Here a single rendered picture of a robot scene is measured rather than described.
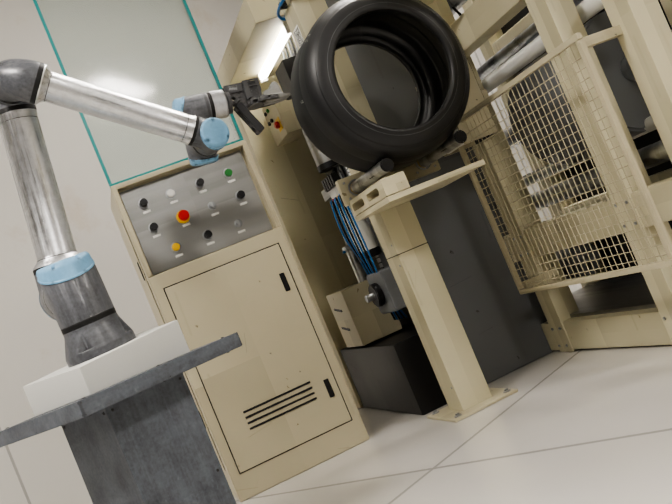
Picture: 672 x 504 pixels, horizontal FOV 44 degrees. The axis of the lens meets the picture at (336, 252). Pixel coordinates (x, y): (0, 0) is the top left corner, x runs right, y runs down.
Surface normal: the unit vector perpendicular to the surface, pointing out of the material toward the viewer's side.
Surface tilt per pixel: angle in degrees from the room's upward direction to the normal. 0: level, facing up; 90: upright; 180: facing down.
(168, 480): 90
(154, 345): 90
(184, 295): 90
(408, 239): 90
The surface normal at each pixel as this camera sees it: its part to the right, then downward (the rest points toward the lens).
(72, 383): -0.63, 0.24
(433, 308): 0.26, -0.14
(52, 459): 0.67, -0.30
